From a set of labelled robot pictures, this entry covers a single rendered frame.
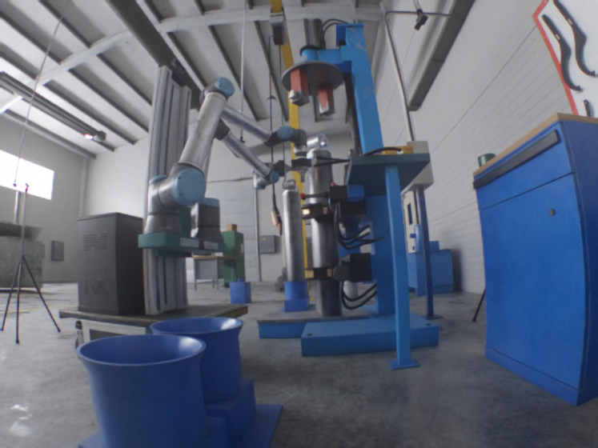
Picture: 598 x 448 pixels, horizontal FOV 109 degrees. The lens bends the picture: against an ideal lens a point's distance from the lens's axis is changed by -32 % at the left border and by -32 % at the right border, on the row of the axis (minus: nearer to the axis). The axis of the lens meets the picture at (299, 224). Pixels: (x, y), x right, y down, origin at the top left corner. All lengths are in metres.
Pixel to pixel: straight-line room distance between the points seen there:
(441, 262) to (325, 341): 3.02
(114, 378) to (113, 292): 1.07
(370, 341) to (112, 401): 1.52
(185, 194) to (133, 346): 0.68
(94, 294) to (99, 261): 0.18
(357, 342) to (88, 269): 1.56
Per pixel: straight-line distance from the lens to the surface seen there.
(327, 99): 3.02
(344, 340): 1.89
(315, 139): 2.67
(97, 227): 1.78
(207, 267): 8.30
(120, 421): 0.68
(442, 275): 4.63
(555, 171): 1.15
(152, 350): 0.86
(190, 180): 1.33
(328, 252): 2.43
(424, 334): 1.97
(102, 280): 1.73
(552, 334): 1.24
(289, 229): 3.81
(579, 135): 1.19
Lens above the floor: 0.54
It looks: 8 degrees up
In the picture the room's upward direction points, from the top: 3 degrees counter-clockwise
